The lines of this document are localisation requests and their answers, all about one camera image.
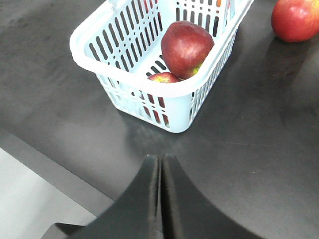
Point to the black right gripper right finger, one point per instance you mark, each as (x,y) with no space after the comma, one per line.
(187,214)

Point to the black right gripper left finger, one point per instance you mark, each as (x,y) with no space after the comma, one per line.
(132,216)

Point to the dark red apple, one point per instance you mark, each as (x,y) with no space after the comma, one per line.
(184,48)

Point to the red apple behind basket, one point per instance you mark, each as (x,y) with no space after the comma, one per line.
(295,20)

